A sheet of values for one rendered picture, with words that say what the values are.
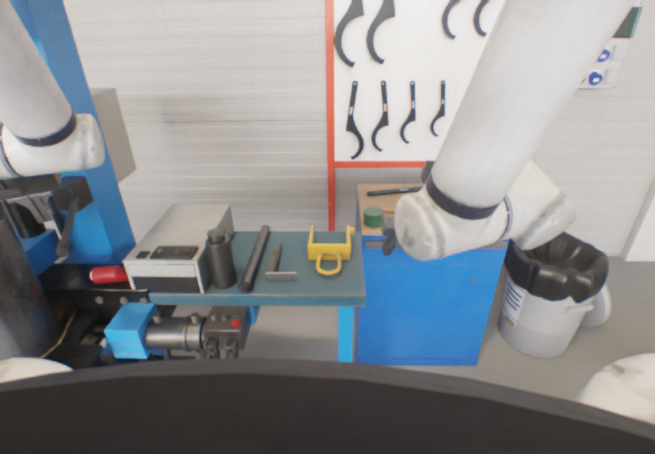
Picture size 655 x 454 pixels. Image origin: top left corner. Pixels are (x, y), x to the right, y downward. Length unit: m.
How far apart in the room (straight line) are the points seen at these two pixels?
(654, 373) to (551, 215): 0.24
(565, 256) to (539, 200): 2.13
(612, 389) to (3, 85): 0.67
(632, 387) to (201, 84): 2.84
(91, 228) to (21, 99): 1.03
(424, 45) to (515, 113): 2.42
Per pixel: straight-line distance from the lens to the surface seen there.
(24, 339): 1.36
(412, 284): 2.02
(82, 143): 0.69
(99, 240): 1.62
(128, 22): 3.08
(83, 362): 1.31
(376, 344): 2.29
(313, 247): 1.35
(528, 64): 0.35
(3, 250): 1.25
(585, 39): 0.35
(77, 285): 1.50
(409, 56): 2.76
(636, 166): 3.71
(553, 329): 2.58
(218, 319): 1.26
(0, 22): 0.56
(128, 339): 1.33
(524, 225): 0.55
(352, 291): 1.23
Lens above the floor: 1.84
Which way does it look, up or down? 29 degrees down
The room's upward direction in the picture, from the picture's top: 1 degrees counter-clockwise
